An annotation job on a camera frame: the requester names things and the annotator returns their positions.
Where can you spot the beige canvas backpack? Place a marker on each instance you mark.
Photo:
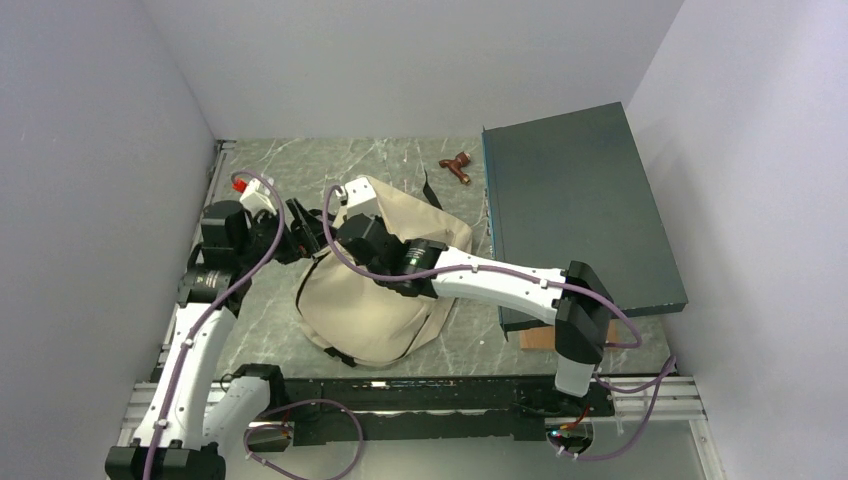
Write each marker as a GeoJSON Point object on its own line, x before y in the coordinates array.
{"type": "Point", "coordinates": [350, 317]}

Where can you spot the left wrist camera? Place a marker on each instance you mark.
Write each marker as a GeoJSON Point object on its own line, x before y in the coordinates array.
{"type": "Point", "coordinates": [255, 195]}

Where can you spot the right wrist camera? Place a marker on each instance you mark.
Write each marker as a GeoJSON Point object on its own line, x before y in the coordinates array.
{"type": "Point", "coordinates": [358, 197]}

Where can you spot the brown T-shaped clip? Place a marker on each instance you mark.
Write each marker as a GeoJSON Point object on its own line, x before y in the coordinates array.
{"type": "Point", "coordinates": [456, 166]}

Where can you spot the dark network switch box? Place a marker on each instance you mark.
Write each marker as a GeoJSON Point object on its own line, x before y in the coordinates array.
{"type": "Point", "coordinates": [572, 187]}

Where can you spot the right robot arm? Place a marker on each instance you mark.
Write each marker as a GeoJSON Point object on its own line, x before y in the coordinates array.
{"type": "Point", "coordinates": [574, 302]}

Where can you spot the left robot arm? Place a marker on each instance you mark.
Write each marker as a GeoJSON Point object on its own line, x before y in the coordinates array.
{"type": "Point", "coordinates": [199, 331]}

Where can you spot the wooden board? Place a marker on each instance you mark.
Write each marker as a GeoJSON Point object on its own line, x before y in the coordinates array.
{"type": "Point", "coordinates": [540, 339]}

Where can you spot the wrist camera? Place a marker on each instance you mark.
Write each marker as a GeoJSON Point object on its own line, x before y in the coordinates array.
{"type": "Point", "coordinates": [358, 197]}
{"type": "Point", "coordinates": [255, 195]}

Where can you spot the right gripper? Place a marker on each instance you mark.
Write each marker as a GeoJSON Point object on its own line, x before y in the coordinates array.
{"type": "Point", "coordinates": [380, 220]}

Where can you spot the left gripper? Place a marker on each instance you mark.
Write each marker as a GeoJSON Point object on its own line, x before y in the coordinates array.
{"type": "Point", "coordinates": [308, 230]}

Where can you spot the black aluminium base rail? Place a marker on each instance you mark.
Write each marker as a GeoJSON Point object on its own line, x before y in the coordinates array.
{"type": "Point", "coordinates": [522, 408]}

